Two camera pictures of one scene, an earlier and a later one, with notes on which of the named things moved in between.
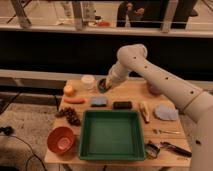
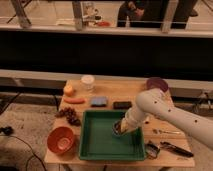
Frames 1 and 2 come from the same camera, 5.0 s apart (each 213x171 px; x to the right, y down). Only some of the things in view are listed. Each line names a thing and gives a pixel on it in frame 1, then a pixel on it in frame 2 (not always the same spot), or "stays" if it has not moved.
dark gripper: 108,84 to 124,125
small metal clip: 151,150 stays
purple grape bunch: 70,115 stays
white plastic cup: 88,81 stays
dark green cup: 102,85 to 116,129
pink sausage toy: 79,100 stays
